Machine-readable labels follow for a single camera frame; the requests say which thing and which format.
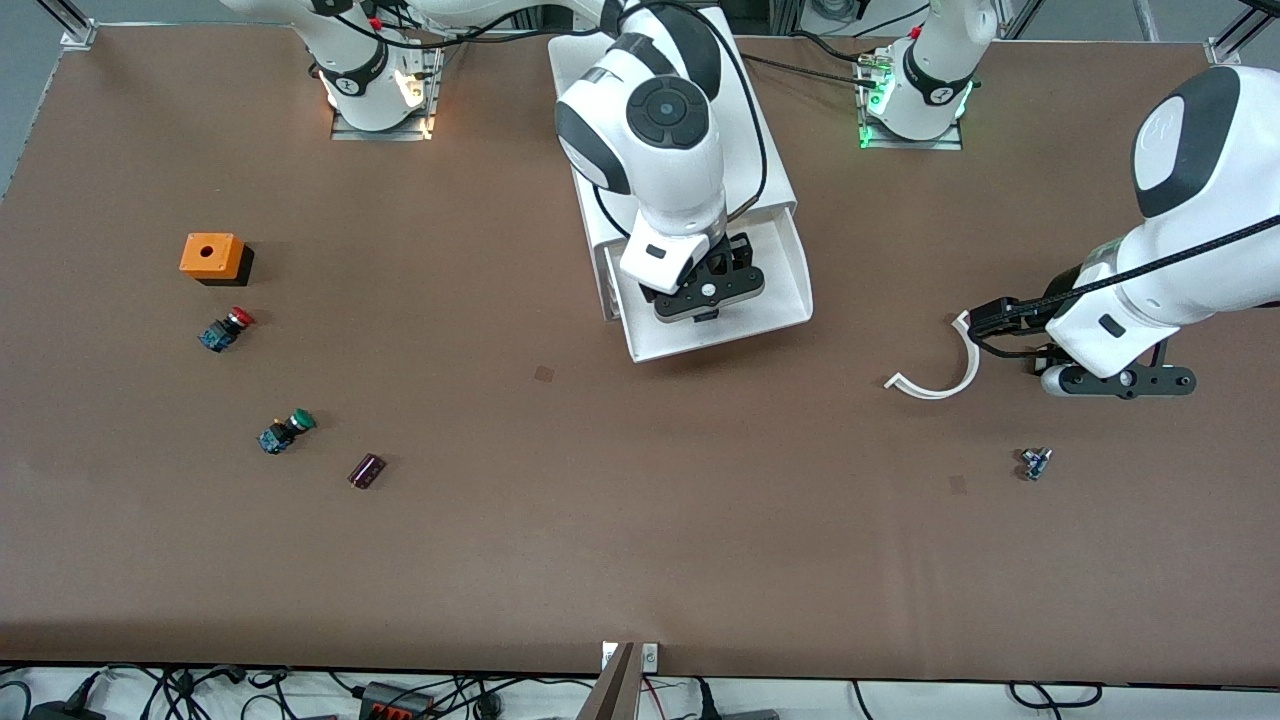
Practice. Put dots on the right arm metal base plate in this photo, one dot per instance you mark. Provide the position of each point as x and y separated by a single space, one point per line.
432 90

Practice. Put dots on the black power strip red switches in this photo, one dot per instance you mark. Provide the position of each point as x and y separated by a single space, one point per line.
395 702

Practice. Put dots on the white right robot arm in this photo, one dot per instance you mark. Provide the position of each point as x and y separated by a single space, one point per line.
660 150

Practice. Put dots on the dark purple capacitor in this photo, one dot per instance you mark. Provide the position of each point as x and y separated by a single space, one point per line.
366 471

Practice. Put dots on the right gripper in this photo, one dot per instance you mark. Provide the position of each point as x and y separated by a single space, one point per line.
731 254

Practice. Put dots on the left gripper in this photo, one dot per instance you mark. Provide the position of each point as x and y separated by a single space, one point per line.
1056 297

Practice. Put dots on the orange box with black base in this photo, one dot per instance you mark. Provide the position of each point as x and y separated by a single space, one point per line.
208 255

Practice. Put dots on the white curved plastic strip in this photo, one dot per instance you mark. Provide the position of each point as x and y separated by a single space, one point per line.
972 368

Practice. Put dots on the black power adapter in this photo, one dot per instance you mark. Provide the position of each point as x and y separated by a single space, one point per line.
65 712

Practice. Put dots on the red push button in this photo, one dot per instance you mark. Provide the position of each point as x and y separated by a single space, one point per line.
225 330

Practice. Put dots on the small blue potentiometer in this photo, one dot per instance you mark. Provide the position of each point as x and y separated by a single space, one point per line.
1035 464

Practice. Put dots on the grey camera stand post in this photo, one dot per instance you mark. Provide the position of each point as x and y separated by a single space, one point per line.
612 695

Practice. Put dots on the aluminium profile corner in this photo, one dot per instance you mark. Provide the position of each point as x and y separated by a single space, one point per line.
1225 50
78 35

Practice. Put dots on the white table edge bracket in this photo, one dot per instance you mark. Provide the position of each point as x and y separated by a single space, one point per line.
650 657

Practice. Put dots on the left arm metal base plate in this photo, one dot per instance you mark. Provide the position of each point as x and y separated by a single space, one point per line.
940 144

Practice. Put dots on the green push button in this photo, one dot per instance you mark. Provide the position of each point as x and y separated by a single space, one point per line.
285 432

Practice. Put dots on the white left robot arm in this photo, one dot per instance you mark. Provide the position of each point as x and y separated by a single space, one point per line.
1220 150

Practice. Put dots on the white plastic drawer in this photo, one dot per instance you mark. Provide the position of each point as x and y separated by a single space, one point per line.
780 290

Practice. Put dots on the white drawer cabinet shell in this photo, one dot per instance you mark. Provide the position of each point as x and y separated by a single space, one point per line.
600 225

